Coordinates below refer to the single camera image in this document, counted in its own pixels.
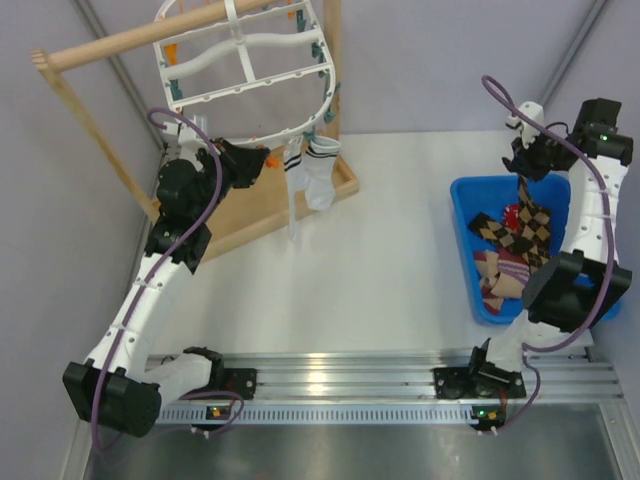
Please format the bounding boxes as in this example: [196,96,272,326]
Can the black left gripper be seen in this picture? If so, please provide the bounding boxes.
[192,137,269,223]

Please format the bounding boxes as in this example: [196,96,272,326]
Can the orange clothes peg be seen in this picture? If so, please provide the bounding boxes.
[265,154,280,169]
[163,43,178,66]

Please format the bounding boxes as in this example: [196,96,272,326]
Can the white sock black stripes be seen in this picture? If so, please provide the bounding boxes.
[283,136,306,240]

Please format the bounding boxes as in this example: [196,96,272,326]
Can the brown argyle sock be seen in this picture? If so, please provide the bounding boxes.
[468,213,533,255]
[517,174,551,271]

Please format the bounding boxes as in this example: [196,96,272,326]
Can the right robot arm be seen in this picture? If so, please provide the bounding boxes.
[466,98,634,398]

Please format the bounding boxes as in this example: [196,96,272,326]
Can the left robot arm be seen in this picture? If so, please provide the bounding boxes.
[63,139,270,438]

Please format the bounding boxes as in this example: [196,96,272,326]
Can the blue plastic bin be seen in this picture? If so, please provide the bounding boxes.
[450,174,570,325]

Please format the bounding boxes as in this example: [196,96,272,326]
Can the red white patterned sock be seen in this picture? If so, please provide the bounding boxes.
[502,204,520,234]

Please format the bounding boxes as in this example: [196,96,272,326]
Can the teal clothes peg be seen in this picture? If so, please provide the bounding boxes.
[323,82,341,125]

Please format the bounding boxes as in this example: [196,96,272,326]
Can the beige maroon purple sock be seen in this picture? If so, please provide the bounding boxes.
[473,249,530,315]

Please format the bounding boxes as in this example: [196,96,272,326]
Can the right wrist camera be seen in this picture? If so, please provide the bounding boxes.
[504,100,545,149]

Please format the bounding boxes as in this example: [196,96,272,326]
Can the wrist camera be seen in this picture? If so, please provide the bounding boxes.
[164,114,208,151]
[504,100,545,149]

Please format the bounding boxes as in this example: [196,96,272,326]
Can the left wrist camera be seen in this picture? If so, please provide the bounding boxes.
[164,114,208,151]

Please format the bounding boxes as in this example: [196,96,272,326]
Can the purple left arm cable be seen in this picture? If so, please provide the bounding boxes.
[92,107,246,454]

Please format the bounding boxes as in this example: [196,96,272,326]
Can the aluminium mounting rail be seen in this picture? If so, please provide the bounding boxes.
[79,349,624,426]

